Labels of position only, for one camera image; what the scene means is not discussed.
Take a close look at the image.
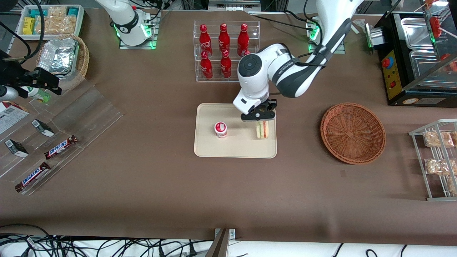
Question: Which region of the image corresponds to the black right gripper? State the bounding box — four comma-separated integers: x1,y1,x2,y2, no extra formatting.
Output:
0,50,62,96

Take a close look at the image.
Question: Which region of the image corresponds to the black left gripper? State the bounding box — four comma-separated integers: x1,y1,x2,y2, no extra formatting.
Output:
249,99,277,115

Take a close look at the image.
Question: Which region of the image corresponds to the triangle sandwich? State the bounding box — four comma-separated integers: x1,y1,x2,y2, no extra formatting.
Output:
255,120,270,140

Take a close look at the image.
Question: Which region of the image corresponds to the light wicker basket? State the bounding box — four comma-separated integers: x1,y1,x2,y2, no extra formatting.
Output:
36,34,90,94

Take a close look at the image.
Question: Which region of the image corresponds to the beige plastic tray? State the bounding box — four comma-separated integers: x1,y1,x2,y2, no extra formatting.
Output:
194,103,277,158

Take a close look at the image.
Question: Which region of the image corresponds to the round brown wicker basket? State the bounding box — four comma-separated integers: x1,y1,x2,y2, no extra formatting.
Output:
320,103,387,165

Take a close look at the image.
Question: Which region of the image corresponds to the steel warmer tray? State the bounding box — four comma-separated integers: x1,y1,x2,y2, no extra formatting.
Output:
409,50,457,88
401,17,438,50

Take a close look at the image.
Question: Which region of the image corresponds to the green lidded snack cup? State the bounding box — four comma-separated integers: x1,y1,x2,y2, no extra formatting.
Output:
21,86,51,103

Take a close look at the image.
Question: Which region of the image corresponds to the silver foil container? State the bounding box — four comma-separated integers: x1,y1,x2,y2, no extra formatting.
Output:
37,37,80,75

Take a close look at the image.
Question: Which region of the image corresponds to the small black carton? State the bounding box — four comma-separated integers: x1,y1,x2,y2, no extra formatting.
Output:
4,139,29,158
31,119,55,137

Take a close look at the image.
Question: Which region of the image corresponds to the clear acrylic tiered stand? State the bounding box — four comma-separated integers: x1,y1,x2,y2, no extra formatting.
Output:
0,80,124,196

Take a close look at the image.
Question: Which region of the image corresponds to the white red barcode carton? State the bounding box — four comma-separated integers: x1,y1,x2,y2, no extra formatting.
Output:
0,101,30,135

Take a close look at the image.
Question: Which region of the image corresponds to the clear acrylic bottle rack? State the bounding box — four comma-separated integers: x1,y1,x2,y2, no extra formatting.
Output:
194,20,260,83

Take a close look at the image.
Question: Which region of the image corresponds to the brown Snickers bar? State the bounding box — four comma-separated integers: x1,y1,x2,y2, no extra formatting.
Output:
44,135,78,160
15,162,51,193

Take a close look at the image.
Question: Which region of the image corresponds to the white plastic bin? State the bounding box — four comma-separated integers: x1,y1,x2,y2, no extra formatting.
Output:
17,5,85,40

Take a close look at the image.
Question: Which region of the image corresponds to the crumpled clear plastic wrapper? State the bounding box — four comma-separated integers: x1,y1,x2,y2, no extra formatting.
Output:
352,19,369,35

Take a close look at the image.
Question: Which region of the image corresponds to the black food warmer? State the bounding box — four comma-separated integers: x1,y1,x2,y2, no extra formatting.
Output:
375,11,457,107

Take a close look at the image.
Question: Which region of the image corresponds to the clear glass warmer door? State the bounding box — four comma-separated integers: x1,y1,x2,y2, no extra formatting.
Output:
402,0,457,94

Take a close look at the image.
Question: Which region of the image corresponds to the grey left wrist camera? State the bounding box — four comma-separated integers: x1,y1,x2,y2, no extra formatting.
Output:
241,110,276,122

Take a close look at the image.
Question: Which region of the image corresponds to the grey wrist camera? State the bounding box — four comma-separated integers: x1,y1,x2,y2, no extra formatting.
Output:
241,110,276,122
0,85,19,101

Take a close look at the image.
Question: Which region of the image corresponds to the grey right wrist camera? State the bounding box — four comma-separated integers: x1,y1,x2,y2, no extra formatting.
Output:
0,85,19,101

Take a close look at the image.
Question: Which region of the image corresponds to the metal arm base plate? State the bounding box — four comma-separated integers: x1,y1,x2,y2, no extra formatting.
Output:
119,11,157,50
308,16,346,54

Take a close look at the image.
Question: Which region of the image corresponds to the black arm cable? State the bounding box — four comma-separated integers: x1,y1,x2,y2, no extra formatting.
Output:
286,0,327,68

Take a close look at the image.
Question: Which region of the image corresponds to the grey metal camera post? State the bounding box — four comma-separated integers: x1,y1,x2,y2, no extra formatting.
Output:
205,228,236,257

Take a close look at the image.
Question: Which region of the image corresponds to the grey metal wire rack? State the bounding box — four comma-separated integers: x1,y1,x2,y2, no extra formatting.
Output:
409,119,457,201

